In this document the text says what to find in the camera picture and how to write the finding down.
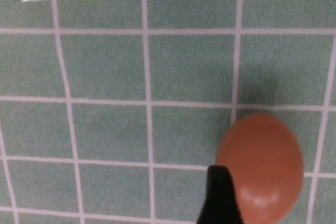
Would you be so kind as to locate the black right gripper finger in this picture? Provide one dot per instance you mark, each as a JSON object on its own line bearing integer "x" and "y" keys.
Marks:
{"x": 219, "y": 200}

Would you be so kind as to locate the brown egg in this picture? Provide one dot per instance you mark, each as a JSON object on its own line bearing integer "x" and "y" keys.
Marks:
{"x": 262, "y": 161}

